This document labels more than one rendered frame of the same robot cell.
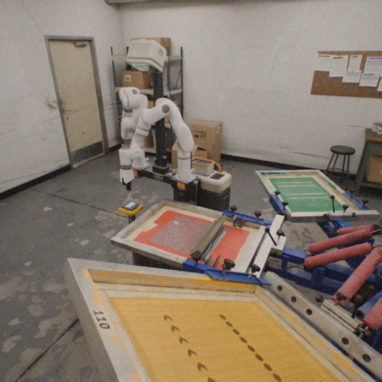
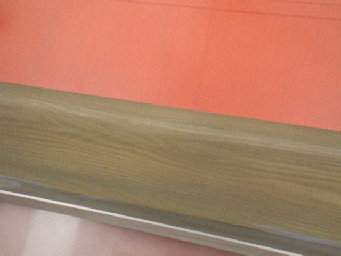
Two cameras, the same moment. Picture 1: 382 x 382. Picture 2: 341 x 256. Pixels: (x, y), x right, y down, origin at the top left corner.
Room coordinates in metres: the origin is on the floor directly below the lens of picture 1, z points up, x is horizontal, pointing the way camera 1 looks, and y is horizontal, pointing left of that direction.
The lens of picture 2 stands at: (1.38, -0.04, 1.23)
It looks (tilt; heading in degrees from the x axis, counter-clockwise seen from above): 70 degrees down; 279
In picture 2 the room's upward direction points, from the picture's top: 25 degrees counter-clockwise
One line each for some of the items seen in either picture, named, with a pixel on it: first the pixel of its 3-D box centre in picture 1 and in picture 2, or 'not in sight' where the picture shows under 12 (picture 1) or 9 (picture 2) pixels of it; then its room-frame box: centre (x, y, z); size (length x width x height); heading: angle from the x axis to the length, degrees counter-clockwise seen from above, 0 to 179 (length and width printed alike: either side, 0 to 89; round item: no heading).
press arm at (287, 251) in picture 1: (288, 254); not in sight; (1.23, -0.51, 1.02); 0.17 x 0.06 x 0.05; 63
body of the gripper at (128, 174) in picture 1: (127, 173); not in sight; (1.85, 0.44, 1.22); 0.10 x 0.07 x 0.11; 153
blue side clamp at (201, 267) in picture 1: (211, 273); not in sight; (1.13, -0.10, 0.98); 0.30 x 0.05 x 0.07; 63
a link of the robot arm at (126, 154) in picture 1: (131, 155); not in sight; (1.85, 0.40, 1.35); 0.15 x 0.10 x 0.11; 108
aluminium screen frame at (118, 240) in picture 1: (193, 233); not in sight; (1.49, -0.01, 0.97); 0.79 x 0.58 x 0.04; 63
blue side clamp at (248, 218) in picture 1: (244, 221); not in sight; (1.63, -0.35, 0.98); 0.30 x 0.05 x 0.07; 63
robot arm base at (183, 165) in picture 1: (185, 166); not in sight; (1.99, 0.04, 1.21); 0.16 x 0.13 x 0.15; 147
